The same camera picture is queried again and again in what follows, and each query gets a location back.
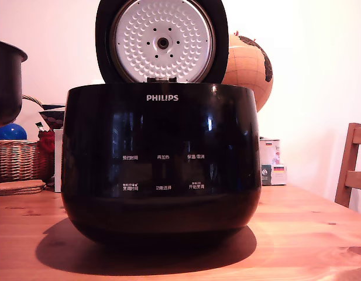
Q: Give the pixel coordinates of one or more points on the dark cooking pot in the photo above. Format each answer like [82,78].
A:
[6,87]

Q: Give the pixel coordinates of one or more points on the black Philips rice cooker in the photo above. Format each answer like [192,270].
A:
[161,205]

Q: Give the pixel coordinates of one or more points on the rice cooker lid, dimpled plate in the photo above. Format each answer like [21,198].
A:
[162,44]

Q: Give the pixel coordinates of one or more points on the white printed carton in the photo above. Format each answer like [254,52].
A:
[271,150]

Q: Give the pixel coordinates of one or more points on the small dark green box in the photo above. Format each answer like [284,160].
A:
[266,175]

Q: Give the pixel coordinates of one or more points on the cork globe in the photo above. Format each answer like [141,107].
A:
[246,70]

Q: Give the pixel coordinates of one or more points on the white box with flag print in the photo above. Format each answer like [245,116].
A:
[279,175]

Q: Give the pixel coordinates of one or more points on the white upright box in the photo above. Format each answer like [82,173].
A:
[58,161]

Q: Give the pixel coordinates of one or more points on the patterned dark bowl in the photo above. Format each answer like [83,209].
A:
[54,117]

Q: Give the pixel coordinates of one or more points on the red knitted item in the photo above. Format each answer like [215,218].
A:
[47,143]

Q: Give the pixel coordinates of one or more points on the woven wicker basket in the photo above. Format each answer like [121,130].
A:
[17,161]

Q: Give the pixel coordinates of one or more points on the stack of cork coasters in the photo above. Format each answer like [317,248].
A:
[19,187]

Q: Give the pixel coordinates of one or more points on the blue ball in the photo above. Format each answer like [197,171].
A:
[10,133]

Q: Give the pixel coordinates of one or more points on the wooden chair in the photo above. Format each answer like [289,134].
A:
[351,175]

